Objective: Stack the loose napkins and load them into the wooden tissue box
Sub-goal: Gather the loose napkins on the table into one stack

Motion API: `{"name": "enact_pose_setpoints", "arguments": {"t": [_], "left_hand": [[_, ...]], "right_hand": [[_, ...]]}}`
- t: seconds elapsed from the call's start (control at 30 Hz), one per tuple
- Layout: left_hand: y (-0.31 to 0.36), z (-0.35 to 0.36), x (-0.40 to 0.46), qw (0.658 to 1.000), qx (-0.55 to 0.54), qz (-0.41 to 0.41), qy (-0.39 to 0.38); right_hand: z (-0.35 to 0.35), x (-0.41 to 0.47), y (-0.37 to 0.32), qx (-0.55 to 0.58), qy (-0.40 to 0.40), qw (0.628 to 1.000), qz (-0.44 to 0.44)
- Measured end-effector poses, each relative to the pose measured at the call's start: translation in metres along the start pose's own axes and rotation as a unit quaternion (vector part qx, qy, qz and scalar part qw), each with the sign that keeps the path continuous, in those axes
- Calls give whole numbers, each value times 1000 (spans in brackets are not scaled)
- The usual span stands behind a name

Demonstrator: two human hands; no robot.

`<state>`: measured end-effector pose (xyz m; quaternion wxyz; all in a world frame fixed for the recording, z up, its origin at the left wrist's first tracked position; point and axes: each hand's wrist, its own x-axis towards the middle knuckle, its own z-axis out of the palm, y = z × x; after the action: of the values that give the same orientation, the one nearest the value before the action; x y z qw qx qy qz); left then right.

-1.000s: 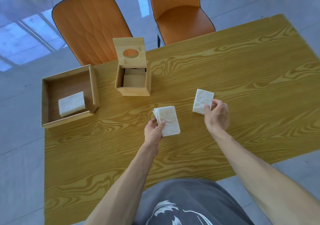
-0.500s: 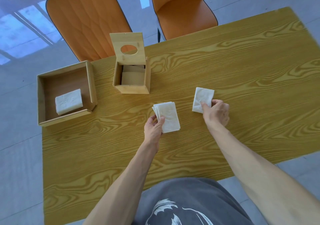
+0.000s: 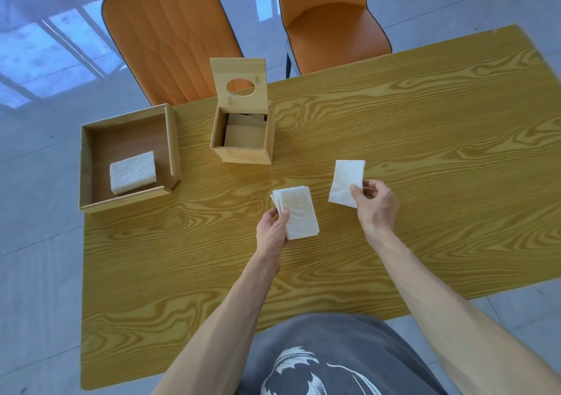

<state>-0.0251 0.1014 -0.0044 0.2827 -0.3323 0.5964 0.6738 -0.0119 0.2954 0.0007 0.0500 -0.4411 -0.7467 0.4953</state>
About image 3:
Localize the orange quilted chair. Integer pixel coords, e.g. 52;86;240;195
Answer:
101;0;244;107

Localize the white napkin stack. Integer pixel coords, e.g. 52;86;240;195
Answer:
109;151;157;196

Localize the orange smooth chair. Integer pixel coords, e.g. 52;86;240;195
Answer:
275;0;393;79

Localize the open wooden tray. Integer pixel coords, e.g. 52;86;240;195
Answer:
78;103;182;214

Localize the person's right hand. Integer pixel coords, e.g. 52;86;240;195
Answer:
349;179;400;244

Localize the wooden box with holed lid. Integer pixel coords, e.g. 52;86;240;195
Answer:
209;57;275;165

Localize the person's right forearm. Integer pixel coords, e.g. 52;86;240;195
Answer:
366;228;561;395

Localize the grey printed shirt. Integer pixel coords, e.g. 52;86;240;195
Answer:
236;313;448;395

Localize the person's left hand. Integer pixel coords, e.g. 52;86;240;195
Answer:
255;207;291;273

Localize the person's left forearm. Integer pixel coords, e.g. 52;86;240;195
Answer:
151;254;283;395

